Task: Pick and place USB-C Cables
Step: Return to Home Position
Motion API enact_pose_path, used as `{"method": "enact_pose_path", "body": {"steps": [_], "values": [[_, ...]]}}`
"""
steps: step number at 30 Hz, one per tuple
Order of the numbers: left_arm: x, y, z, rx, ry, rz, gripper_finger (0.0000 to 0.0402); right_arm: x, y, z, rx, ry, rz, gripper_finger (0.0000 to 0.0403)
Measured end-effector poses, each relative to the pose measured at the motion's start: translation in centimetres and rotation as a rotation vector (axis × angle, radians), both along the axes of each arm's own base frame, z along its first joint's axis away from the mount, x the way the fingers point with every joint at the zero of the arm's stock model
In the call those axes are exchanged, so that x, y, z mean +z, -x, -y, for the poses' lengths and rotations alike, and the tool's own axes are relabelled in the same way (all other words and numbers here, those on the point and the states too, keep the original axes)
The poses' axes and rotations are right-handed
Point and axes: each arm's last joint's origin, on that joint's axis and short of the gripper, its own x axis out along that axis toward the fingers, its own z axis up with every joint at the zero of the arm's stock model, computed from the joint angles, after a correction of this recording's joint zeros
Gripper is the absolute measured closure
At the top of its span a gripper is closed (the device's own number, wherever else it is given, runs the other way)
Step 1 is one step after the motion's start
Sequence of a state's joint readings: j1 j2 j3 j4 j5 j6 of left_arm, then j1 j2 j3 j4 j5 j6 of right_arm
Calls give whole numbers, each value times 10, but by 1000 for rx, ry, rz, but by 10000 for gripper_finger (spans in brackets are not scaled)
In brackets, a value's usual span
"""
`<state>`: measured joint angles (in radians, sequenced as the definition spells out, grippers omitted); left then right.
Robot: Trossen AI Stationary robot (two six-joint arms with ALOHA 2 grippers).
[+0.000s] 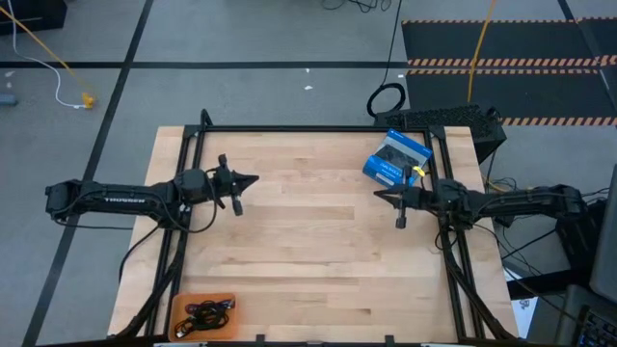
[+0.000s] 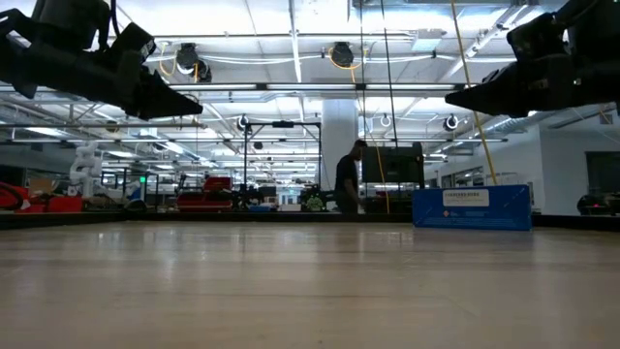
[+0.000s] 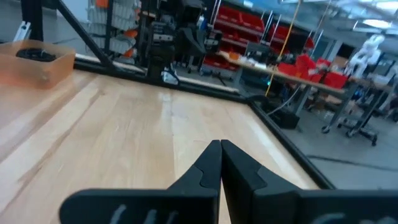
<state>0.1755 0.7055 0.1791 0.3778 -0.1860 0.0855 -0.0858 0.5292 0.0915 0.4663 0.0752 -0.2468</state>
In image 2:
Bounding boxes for red bins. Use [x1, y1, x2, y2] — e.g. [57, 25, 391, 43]
[0, 181, 84, 214]

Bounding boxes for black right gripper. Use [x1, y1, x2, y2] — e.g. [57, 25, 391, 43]
[445, 12, 620, 118]

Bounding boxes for black gantry frame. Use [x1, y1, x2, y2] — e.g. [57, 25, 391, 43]
[243, 120, 324, 195]

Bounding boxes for white robot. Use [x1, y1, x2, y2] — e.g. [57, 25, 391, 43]
[69, 140, 106, 199]

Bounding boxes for brown cardboard box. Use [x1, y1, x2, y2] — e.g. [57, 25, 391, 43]
[27, 177, 59, 196]

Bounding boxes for black table frame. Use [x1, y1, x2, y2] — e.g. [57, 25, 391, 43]
[0, 210, 620, 232]

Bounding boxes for dark glass doorway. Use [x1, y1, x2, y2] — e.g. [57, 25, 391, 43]
[584, 150, 620, 195]

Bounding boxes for thin black hanging cable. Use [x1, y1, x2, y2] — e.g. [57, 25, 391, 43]
[358, 0, 367, 146]

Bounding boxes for person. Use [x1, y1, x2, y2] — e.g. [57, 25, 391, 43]
[333, 139, 369, 215]

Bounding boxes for black monitor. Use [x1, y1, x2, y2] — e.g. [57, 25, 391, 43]
[360, 143, 426, 185]

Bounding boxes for long ceiling light rail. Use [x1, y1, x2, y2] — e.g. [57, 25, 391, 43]
[0, 82, 466, 93]

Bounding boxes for black round machine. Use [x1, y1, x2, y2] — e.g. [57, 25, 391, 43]
[575, 192, 620, 216]

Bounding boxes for red tool chest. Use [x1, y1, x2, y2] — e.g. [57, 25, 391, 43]
[175, 175, 234, 213]

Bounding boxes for blue cardboard box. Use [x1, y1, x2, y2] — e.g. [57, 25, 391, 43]
[412, 183, 534, 232]

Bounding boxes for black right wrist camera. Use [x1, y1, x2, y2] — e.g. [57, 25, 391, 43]
[556, 0, 620, 57]

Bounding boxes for yellow hanging cable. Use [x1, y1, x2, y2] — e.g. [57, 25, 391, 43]
[449, 0, 500, 186]

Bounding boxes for white building column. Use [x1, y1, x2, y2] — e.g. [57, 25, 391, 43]
[321, 99, 360, 193]

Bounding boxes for green black machine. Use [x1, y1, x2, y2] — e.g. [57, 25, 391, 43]
[299, 186, 335, 213]

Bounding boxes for silver ventilation duct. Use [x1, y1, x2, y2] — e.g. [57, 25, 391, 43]
[483, 104, 620, 137]

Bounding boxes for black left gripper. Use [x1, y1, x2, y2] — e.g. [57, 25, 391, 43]
[12, 21, 203, 121]

